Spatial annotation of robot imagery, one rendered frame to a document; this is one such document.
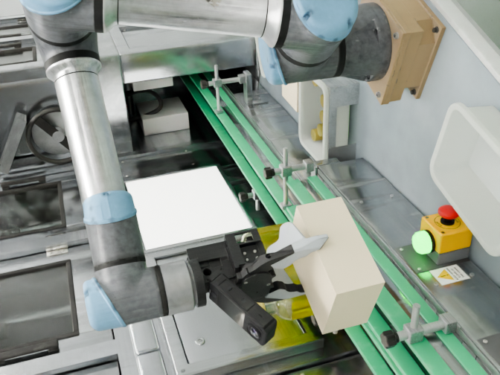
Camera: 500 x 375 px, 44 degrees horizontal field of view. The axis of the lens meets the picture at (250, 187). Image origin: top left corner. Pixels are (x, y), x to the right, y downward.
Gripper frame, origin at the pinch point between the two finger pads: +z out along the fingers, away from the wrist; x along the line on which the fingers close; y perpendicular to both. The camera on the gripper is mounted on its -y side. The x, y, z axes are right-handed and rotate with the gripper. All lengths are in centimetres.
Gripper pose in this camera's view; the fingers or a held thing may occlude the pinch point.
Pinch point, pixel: (322, 266)
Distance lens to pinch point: 97.3
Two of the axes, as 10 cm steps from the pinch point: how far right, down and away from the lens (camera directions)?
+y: -2.9, -7.5, 6.0
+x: -0.7, 6.4, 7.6
